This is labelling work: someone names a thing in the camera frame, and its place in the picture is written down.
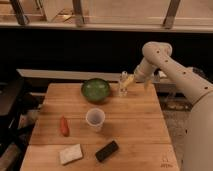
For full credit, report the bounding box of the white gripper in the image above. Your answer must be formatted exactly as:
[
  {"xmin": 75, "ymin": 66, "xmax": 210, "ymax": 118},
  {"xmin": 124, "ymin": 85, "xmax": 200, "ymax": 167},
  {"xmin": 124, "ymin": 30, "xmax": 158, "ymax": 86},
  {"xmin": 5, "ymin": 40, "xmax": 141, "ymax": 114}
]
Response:
[{"xmin": 121, "ymin": 60, "xmax": 156, "ymax": 90}]

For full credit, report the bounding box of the red pepper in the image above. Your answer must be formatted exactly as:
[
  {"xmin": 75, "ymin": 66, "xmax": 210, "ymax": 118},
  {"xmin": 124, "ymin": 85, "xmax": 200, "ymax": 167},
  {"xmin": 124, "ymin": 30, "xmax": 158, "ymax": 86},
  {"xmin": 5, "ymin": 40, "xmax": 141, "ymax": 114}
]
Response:
[{"xmin": 60, "ymin": 117, "xmax": 69, "ymax": 137}]

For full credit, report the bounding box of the white plastic cup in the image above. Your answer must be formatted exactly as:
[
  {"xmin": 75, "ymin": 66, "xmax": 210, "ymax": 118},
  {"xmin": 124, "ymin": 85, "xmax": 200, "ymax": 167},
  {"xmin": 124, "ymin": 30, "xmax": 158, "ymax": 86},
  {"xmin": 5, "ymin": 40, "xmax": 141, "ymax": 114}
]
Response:
[{"xmin": 86, "ymin": 108, "xmax": 105, "ymax": 132}]

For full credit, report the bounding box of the clear glass jar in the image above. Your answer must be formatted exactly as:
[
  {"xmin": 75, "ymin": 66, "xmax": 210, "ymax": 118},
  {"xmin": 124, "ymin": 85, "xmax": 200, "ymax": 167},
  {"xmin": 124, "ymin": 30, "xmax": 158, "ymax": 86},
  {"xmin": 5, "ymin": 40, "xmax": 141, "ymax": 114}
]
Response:
[{"xmin": 118, "ymin": 71, "xmax": 128, "ymax": 97}]

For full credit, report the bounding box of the black rectangular block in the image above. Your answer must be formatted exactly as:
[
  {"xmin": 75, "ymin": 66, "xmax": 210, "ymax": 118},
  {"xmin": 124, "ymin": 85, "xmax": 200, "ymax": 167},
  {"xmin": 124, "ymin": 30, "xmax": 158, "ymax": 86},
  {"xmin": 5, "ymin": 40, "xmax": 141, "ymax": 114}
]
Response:
[{"xmin": 95, "ymin": 141, "xmax": 119, "ymax": 162}]

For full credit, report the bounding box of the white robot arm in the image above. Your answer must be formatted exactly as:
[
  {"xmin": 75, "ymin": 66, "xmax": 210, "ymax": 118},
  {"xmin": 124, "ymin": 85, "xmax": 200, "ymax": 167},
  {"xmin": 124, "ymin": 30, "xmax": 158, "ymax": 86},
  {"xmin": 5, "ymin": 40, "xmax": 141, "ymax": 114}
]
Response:
[{"xmin": 121, "ymin": 42, "xmax": 213, "ymax": 171}]

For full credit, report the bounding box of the beige sponge block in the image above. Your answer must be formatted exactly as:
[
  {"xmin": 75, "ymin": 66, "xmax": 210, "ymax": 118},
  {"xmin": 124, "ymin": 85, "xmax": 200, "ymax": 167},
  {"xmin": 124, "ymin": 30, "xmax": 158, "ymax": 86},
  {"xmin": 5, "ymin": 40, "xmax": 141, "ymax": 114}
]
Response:
[{"xmin": 59, "ymin": 144, "xmax": 83, "ymax": 165}]

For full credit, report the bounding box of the green ceramic bowl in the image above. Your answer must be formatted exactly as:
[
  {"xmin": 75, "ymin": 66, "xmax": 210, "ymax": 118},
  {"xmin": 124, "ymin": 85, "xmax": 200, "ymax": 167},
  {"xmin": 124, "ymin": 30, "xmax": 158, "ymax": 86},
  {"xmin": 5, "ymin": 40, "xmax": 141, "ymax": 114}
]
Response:
[{"xmin": 81, "ymin": 78, "xmax": 110, "ymax": 102}]

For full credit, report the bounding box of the white box on shelf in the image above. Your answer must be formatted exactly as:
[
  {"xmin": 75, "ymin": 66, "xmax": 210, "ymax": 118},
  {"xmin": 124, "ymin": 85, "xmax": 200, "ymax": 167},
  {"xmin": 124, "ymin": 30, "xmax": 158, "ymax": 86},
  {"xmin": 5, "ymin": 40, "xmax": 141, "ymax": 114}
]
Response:
[{"xmin": 158, "ymin": 71, "xmax": 167, "ymax": 79}]

